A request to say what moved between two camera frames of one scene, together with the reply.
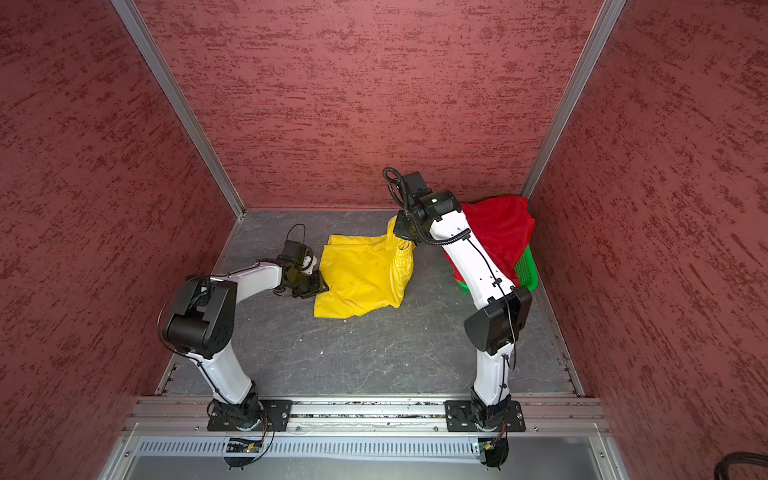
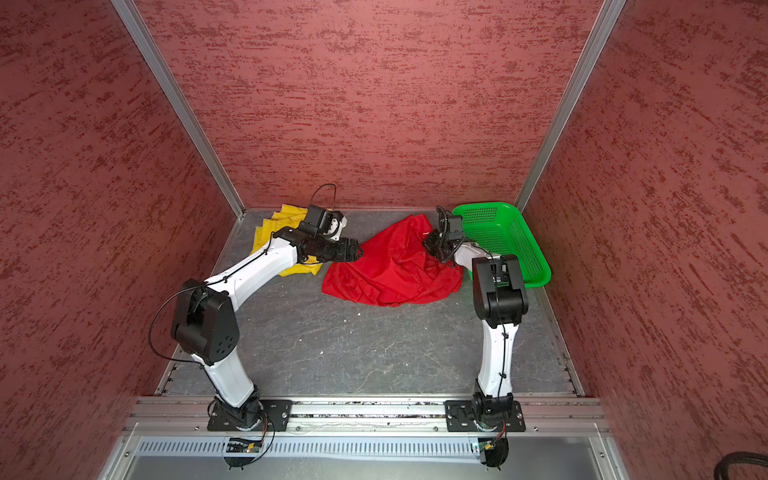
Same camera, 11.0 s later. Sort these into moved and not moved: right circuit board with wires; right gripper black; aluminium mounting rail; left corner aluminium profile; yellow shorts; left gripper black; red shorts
Moved: left gripper black; right gripper black; red shorts; yellow shorts
Not moved: right circuit board with wires; aluminium mounting rail; left corner aluminium profile
